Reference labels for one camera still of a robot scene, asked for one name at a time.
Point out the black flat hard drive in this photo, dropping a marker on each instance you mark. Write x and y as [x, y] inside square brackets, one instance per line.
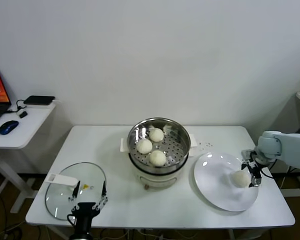
[38, 100]

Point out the round glass pot lid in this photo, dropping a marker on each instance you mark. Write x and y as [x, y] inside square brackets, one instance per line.
[62, 200]

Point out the small black usb dongle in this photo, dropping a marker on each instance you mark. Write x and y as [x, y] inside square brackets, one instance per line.
[23, 114]

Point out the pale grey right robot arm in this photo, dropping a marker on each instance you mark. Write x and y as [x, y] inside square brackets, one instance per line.
[290, 147]

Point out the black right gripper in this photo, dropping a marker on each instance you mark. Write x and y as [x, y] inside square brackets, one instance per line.
[255, 167]

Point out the white side table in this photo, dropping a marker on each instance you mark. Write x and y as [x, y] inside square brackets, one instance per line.
[27, 130]

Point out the blue computer mouse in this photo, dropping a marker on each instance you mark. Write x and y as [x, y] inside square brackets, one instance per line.
[8, 127]

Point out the white electric cooker base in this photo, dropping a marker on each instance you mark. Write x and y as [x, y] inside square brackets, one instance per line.
[160, 181]

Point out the stainless steel steamer basket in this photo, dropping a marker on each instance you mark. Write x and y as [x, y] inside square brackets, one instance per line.
[181, 136]

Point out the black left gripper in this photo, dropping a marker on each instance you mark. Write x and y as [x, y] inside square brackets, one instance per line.
[84, 215]

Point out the white steamed baozi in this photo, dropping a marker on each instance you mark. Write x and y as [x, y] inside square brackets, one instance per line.
[157, 158]
[144, 146]
[156, 135]
[240, 179]

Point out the white round plate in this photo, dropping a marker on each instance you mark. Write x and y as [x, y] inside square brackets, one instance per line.
[210, 180]

